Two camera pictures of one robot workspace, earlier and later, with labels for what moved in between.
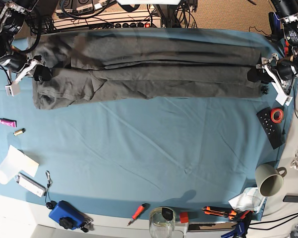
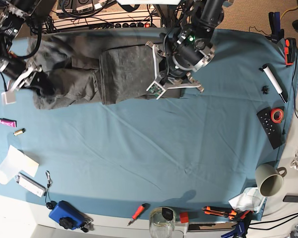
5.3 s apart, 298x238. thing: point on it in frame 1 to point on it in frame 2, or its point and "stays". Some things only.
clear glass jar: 161,222 stays
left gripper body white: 282,97 to 158,88
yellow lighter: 19,132 stays
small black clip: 264,89 stays
